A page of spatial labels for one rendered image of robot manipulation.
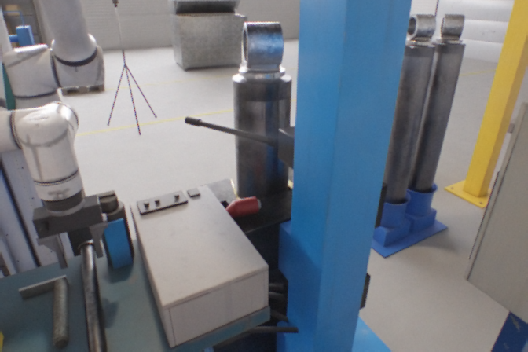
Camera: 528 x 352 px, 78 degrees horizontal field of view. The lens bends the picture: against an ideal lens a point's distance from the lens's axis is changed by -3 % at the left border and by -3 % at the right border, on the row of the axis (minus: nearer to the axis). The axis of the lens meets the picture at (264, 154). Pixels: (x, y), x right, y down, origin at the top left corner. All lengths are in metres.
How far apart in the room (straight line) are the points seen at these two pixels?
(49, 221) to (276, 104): 0.74
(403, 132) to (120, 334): 2.03
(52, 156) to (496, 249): 0.88
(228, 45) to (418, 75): 7.39
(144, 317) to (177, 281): 0.16
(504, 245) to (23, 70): 1.52
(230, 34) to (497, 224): 8.81
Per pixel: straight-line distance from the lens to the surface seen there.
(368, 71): 0.77
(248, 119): 1.18
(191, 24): 9.02
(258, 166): 1.24
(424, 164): 2.78
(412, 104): 2.37
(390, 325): 2.30
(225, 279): 0.76
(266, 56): 1.16
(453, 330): 2.42
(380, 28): 0.77
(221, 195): 1.39
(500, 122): 3.50
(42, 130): 0.73
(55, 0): 1.25
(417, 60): 2.31
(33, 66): 1.50
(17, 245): 2.09
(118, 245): 0.99
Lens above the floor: 1.73
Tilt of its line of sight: 25 degrees down
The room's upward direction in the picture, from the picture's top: straight up
